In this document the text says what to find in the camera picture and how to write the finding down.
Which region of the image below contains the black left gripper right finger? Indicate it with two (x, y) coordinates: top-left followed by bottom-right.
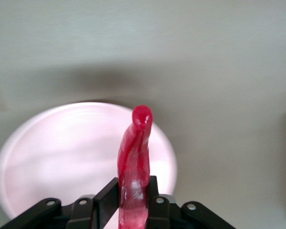
(145, 175), (234, 229)

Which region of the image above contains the red chili pepper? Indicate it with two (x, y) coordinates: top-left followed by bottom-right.
(117, 104), (154, 229)

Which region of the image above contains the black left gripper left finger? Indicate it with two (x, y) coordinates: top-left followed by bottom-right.
(0, 177), (120, 229)

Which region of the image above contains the brown table cover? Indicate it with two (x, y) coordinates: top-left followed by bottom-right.
(0, 0), (286, 229)

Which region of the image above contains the pink round plate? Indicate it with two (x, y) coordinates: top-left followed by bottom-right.
(0, 102), (177, 229)

